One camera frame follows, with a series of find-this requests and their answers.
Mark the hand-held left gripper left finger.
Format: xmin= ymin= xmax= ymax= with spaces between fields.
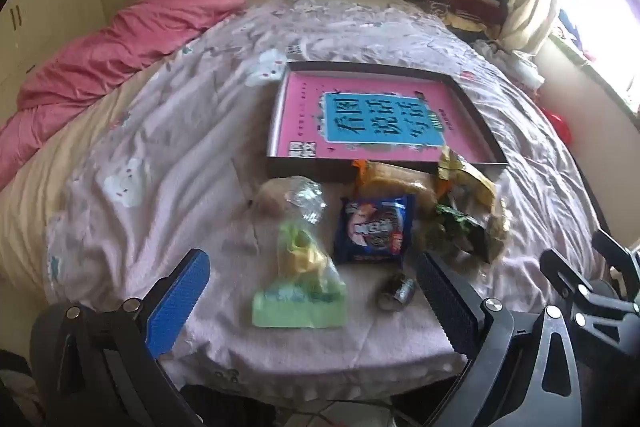
xmin=31 ymin=249 xmax=211 ymax=427

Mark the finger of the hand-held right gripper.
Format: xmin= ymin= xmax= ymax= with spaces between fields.
xmin=540 ymin=249 xmax=640 ymax=358
xmin=592 ymin=229 xmax=640 ymax=303

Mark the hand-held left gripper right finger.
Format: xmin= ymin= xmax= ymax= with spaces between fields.
xmin=415 ymin=251 xmax=583 ymax=427

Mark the brown chocolate bar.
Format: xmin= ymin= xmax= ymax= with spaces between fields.
xmin=377 ymin=272 xmax=418 ymax=312

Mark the dark green snack packet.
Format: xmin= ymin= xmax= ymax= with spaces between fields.
xmin=417 ymin=202 xmax=493 ymax=264

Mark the blue cookie packet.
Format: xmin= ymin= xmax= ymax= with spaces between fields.
xmin=332 ymin=194 xmax=416 ymax=267

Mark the green pastry packet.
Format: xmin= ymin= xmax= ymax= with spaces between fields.
xmin=251 ymin=219 xmax=347 ymax=329

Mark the yellow snack packet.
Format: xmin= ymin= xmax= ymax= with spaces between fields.
xmin=432 ymin=147 xmax=511 ymax=258

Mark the orange cake packet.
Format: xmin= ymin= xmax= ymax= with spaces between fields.
xmin=351 ymin=159 xmax=441 ymax=208

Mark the bun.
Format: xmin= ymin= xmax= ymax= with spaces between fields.
xmin=250 ymin=176 xmax=328 ymax=228

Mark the grey cardboard box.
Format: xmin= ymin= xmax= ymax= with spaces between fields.
xmin=266 ymin=61 xmax=510 ymax=182

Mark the red bag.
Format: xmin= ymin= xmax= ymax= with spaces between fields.
xmin=545 ymin=107 xmax=573 ymax=142

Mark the cream bed sheet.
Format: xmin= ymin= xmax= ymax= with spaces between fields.
xmin=0 ymin=79 xmax=151 ymax=298

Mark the white cloth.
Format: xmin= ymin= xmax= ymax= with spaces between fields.
xmin=500 ymin=42 xmax=546 ymax=90

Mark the pink book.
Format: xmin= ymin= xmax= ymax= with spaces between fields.
xmin=270 ymin=74 xmax=506 ymax=165

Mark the window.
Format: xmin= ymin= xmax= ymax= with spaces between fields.
xmin=550 ymin=0 xmax=640 ymax=118

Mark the pink quilt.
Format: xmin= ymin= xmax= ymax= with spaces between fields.
xmin=0 ymin=0 xmax=249 ymax=190

